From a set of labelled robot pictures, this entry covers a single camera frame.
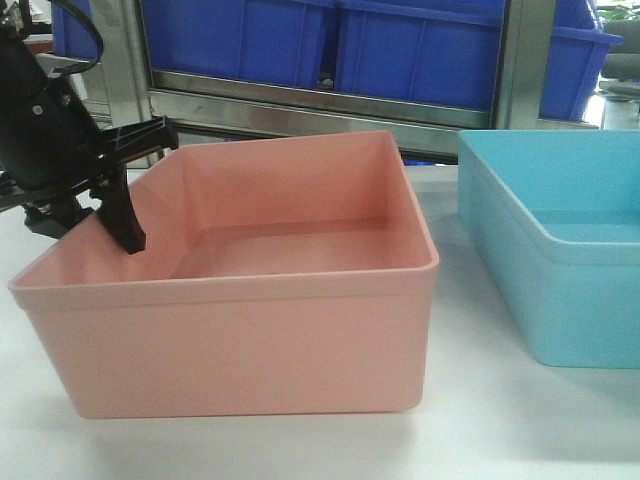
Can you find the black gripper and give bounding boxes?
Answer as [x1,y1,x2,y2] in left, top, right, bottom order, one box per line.
[1,34,176,255]

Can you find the pink plastic box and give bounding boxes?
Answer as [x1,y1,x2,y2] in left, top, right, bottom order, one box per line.
[9,131,439,418]

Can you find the light blue plastic box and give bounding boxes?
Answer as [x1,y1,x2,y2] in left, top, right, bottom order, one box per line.
[458,130,639,369]

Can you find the stainless steel shelf rack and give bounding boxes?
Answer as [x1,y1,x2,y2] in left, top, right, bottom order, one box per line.
[34,0,601,166]

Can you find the blue crate far left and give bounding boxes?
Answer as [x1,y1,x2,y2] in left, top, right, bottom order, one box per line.
[51,3,98,60]

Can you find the blue crate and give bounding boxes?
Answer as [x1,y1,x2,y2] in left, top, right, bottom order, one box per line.
[51,3,98,60]
[141,1,336,89]
[539,1,624,122]
[335,1,503,110]

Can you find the blue crate centre left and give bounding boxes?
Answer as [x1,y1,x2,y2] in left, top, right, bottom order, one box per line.
[141,1,336,89]

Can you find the blue crate centre right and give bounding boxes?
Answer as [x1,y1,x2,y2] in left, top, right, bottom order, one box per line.
[335,1,503,110]

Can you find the blue crate far right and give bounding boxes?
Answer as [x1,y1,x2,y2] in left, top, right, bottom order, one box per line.
[539,1,624,122]

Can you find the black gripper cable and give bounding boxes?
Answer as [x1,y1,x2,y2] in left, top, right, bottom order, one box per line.
[47,0,106,79]

